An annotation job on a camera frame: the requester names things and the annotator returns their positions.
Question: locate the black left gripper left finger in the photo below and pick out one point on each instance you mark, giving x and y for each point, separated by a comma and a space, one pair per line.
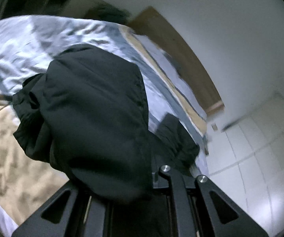
69, 212

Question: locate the striped grey beige duvet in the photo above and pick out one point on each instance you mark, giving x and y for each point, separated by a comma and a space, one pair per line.
27, 46

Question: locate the wall socket plate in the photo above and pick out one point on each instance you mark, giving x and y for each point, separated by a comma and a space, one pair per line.
214, 127

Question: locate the wooden headboard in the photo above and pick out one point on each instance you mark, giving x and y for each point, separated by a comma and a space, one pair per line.
151, 23

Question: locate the dark pillow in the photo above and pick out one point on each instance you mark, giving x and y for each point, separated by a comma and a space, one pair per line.
108, 13

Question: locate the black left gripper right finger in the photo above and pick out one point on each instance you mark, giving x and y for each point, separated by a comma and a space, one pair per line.
187, 206

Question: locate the large black jacket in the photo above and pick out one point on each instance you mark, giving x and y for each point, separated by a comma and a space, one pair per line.
88, 117

